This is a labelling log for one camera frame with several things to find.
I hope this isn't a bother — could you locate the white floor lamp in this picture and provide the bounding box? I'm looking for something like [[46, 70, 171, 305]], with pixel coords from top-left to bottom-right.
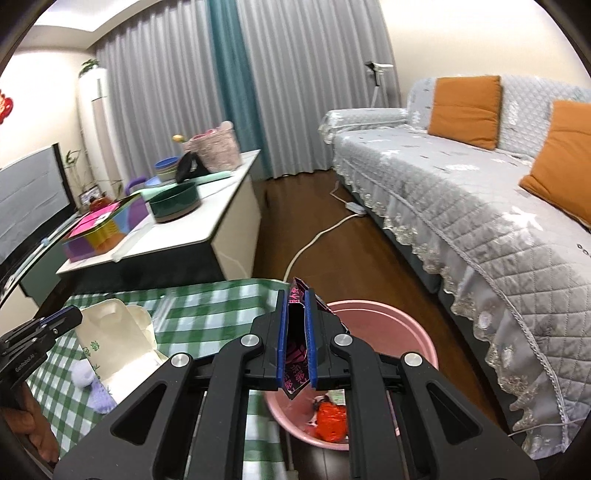
[[365, 61, 395, 109]]

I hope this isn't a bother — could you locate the dark green round tin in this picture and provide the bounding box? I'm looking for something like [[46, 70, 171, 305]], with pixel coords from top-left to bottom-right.
[[148, 181, 202, 224]]

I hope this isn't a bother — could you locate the red plastic bag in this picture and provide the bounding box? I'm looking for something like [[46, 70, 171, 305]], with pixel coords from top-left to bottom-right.
[[315, 401, 349, 440]]

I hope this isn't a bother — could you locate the mint green tray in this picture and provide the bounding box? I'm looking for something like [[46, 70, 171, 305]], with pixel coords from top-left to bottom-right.
[[196, 171, 234, 186]]

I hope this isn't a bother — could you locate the white power cable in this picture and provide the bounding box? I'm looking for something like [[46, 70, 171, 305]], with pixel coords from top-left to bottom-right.
[[329, 181, 354, 206], [284, 213, 354, 279]]

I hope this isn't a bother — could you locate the orange cushion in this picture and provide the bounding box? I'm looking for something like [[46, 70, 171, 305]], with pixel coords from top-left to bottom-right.
[[519, 99, 591, 232], [427, 75, 502, 151]]

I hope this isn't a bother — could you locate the colourful tin box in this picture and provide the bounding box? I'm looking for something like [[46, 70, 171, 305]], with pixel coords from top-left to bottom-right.
[[61, 193, 145, 264]]

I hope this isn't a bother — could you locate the television with grey cover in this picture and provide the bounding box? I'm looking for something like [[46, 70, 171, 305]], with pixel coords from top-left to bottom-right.
[[0, 142, 75, 266]]

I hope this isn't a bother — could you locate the purple foam fruit net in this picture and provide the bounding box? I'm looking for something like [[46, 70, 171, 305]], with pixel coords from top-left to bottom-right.
[[71, 360, 118, 414]]

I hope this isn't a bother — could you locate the bamboo plant in vase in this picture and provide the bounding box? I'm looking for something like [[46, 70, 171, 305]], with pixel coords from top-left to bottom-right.
[[64, 148, 84, 213]]

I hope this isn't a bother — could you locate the dark pink printed packet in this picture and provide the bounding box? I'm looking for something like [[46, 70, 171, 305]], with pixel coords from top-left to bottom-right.
[[283, 277, 324, 401]]

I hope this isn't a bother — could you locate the grey sheer curtain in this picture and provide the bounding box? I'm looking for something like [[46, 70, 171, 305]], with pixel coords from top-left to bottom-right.
[[95, 0, 232, 185], [235, 0, 400, 178]]

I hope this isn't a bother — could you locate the black hat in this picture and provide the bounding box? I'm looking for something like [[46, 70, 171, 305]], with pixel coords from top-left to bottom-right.
[[174, 151, 211, 182]]

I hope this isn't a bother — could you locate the person's left hand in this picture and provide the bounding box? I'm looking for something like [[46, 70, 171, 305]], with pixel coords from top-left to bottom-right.
[[0, 390, 61, 466]]

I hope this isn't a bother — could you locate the thin white cable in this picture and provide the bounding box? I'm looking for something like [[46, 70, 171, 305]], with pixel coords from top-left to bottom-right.
[[508, 408, 578, 437]]

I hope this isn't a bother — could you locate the white tower air conditioner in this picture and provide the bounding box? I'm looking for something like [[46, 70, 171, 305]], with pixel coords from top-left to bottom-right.
[[76, 67, 112, 185]]

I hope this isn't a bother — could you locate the television stand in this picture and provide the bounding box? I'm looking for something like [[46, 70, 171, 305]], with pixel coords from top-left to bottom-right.
[[0, 210, 93, 319]]

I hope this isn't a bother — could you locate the green white checkered cloth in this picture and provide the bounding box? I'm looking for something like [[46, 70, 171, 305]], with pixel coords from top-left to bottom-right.
[[25, 279, 289, 480]]

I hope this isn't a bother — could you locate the pink plastic basin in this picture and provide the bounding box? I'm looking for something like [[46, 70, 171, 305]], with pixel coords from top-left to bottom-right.
[[263, 300, 438, 450]]

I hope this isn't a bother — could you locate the sofa with grey quilted cover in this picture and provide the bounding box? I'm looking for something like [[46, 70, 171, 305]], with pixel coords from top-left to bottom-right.
[[320, 74, 591, 460]]

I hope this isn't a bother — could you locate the white top coffee table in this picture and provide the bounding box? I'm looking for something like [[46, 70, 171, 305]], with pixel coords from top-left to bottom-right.
[[56, 148, 263, 296]]

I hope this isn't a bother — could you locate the purple plastic pitcher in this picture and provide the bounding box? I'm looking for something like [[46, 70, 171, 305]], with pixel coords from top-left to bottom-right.
[[124, 175, 149, 227]]

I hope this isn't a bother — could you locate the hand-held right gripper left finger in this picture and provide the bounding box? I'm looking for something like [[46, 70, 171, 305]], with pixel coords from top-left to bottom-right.
[[53, 290, 289, 480]]

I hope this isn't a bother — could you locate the white takeout box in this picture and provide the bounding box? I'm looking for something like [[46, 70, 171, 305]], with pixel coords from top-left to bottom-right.
[[74, 298, 169, 402]]

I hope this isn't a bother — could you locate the pink floral basket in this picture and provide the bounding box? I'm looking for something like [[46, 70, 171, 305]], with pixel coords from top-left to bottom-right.
[[181, 121, 242, 174]]

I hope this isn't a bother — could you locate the teal curtain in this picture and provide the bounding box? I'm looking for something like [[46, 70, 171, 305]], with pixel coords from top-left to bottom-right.
[[208, 0, 273, 178]]

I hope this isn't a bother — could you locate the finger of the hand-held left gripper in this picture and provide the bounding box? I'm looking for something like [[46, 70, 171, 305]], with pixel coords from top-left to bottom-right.
[[39, 318, 85, 344], [28, 306, 83, 329]]

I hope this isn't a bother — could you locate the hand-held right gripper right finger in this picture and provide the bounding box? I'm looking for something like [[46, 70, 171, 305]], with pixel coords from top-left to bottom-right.
[[305, 288, 541, 480]]

